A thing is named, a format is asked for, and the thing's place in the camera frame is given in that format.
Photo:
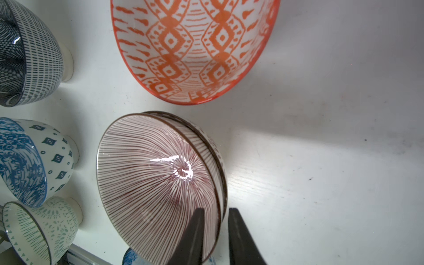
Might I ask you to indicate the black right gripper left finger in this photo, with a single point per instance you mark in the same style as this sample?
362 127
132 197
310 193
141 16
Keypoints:
190 248

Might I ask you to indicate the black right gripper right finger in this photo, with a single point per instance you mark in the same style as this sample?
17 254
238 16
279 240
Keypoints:
242 248

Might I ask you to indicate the maroon striped bowl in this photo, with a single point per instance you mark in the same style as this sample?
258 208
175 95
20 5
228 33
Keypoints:
151 180

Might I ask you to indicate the green triangle pattern bowl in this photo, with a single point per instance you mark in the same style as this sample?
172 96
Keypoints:
41 236

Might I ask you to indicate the dark navy patterned bowl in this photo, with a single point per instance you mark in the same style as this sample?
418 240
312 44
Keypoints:
33 62

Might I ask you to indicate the blue floral bowl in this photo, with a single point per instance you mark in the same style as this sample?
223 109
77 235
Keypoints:
132 258

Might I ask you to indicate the blue damask bowl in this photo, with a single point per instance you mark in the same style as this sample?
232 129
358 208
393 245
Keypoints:
37 160

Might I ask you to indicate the orange diamond pattern bowl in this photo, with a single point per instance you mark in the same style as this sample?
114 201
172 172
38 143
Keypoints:
191 52

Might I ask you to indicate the aluminium front rail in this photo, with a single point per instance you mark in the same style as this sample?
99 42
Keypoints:
78 256

